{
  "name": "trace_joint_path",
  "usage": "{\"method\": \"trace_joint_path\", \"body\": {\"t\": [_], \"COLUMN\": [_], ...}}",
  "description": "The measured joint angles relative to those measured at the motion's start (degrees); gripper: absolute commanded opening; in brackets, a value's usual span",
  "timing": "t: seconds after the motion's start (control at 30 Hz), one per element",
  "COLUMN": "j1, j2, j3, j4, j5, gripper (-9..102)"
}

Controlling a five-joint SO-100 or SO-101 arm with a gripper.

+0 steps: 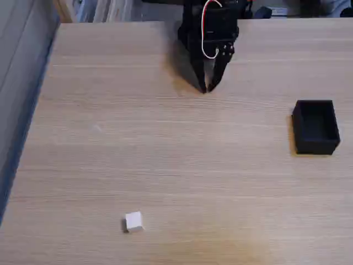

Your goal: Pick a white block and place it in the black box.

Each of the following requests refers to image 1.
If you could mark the black open box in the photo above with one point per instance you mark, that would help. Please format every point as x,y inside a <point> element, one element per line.
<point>315,143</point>

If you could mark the white block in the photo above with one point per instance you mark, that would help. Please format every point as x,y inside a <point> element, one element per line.
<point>134,220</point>

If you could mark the stack of white panels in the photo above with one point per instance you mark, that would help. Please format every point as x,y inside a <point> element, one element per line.
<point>110,11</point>

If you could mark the light wooden frame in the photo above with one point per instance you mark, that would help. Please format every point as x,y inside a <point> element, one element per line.
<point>63,11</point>

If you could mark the small black device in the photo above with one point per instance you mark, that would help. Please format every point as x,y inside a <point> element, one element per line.
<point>262,12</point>

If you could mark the white label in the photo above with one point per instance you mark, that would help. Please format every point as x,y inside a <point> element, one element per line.
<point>279,11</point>

